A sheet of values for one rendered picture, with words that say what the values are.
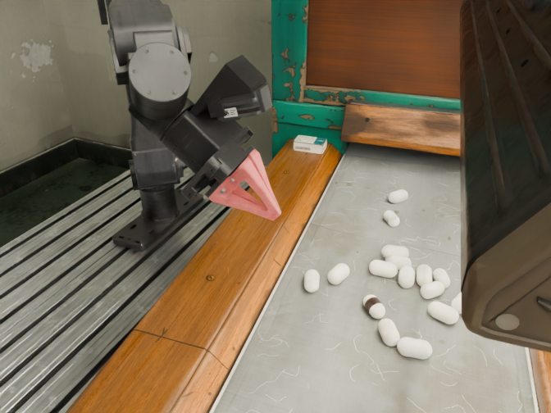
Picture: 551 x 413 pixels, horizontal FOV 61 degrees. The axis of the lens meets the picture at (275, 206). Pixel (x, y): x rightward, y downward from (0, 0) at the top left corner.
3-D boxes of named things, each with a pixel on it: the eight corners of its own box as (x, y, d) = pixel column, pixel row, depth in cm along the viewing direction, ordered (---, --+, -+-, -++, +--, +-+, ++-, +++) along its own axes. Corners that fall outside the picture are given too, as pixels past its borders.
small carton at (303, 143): (293, 150, 92) (293, 141, 91) (298, 143, 95) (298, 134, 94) (322, 154, 91) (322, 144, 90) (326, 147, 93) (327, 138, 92)
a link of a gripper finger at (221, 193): (307, 182, 56) (251, 127, 55) (289, 211, 50) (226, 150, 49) (273, 212, 60) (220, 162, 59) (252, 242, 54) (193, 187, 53)
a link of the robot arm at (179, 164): (182, 157, 79) (177, 145, 84) (129, 165, 77) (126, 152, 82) (185, 190, 83) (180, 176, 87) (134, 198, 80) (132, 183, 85)
